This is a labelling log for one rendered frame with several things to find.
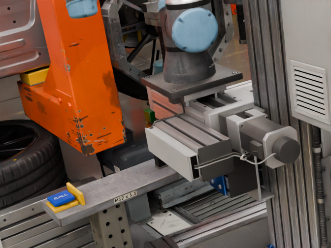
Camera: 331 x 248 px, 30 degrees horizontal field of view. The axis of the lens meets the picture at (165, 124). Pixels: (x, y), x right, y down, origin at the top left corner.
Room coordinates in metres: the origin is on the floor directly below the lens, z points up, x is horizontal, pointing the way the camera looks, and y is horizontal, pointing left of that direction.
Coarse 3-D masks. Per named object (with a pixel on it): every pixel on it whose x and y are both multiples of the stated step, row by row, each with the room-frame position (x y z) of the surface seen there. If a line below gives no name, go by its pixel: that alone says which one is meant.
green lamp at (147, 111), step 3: (144, 111) 1.95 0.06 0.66; (147, 111) 1.94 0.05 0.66; (150, 111) 1.93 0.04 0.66; (153, 111) 1.93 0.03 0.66; (144, 114) 1.95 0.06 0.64; (147, 114) 1.93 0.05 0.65; (150, 114) 1.93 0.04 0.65; (153, 114) 1.93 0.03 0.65; (147, 117) 1.94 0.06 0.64; (150, 117) 1.93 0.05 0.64; (153, 117) 1.93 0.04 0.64; (147, 120) 1.94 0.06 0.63; (150, 120) 1.93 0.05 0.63; (153, 120) 1.93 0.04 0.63
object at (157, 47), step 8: (136, 8) 2.43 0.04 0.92; (128, 24) 2.42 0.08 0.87; (136, 24) 2.42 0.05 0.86; (144, 24) 2.44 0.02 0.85; (128, 32) 2.41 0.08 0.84; (144, 32) 2.47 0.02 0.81; (152, 32) 2.50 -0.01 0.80; (144, 40) 2.43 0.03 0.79; (136, 48) 2.42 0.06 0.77; (160, 48) 2.46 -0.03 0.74; (128, 56) 2.42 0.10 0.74; (152, 56) 2.46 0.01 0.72; (160, 56) 2.46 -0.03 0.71; (152, 64) 2.45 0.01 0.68; (144, 72) 2.60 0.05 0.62; (152, 72) 2.44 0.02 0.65
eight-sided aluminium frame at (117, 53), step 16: (112, 0) 2.27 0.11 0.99; (112, 16) 2.26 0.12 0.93; (224, 16) 2.49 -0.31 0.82; (112, 32) 2.26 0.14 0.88; (224, 32) 2.50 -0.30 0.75; (112, 48) 2.30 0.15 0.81; (208, 48) 2.51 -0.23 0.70; (224, 48) 2.48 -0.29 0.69; (112, 64) 2.31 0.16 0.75; (128, 64) 2.28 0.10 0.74
